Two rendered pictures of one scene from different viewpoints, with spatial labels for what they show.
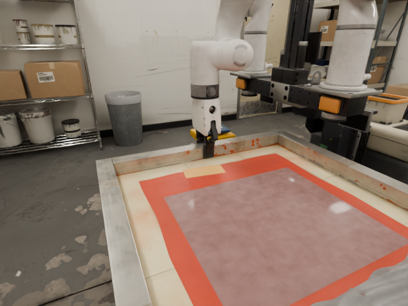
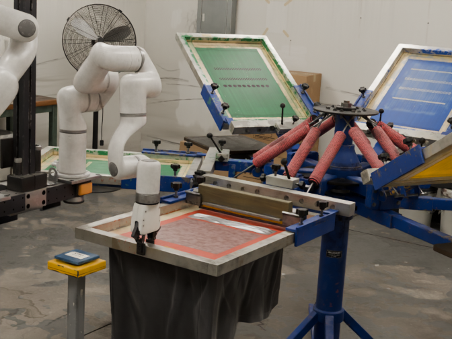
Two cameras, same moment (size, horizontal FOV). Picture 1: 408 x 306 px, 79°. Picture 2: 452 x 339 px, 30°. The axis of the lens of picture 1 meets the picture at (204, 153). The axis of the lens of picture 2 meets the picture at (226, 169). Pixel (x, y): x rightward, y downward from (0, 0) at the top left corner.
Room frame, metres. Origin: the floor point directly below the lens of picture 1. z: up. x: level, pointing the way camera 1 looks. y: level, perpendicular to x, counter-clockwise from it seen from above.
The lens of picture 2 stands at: (1.87, 2.32, 1.80)
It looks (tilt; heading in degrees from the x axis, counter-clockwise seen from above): 12 degrees down; 237
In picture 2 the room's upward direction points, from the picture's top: 3 degrees clockwise
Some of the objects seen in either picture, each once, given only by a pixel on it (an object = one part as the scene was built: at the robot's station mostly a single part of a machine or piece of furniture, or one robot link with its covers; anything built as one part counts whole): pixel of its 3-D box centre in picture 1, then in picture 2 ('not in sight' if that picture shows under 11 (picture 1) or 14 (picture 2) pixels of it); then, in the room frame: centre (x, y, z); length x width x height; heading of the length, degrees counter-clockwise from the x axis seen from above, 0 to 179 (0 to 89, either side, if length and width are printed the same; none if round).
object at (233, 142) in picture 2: not in sight; (267, 165); (-0.70, -1.26, 0.91); 1.34 x 0.40 x 0.08; 85
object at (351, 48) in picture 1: (351, 59); (69, 152); (0.76, -0.42, 1.21); 0.16 x 0.13 x 0.15; 117
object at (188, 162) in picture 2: not in sight; (145, 151); (0.10, -1.12, 1.05); 1.08 x 0.61 x 0.23; 145
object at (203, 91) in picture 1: (206, 89); (148, 196); (0.66, -0.01, 1.15); 0.09 x 0.07 x 0.03; 24
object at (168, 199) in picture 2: not in sight; (187, 200); (0.22, -0.51, 0.98); 0.30 x 0.05 x 0.07; 25
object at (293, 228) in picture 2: not in sight; (311, 227); (-0.01, 0.00, 0.98); 0.30 x 0.05 x 0.07; 25
